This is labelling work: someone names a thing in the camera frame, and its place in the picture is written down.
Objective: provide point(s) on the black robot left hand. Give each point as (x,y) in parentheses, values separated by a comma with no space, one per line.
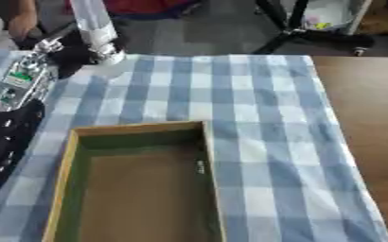
(73,60)

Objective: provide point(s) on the clear bottle with white label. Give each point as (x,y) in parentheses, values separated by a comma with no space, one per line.
(95,25)

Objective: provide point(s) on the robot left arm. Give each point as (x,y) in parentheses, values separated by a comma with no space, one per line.
(16,82)

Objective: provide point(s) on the tan cardboard box green inside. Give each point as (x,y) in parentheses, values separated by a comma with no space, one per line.
(136,189)

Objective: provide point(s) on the brown cardboard box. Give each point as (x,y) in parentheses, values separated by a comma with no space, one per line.
(384,22)

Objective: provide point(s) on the red bag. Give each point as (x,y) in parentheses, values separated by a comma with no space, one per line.
(147,7)

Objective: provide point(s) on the black stand with wheels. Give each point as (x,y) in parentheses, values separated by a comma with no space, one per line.
(291,31)

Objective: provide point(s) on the white basket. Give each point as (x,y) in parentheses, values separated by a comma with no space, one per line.
(335,14)

